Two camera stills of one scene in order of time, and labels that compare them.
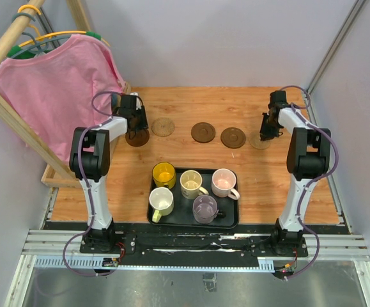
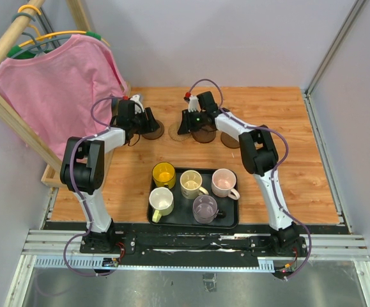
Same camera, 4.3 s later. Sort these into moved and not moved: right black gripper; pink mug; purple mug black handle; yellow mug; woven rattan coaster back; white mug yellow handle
Moved: woven rattan coaster back; right black gripper
Not moved: white mug yellow handle; pink mug; purple mug black handle; yellow mug
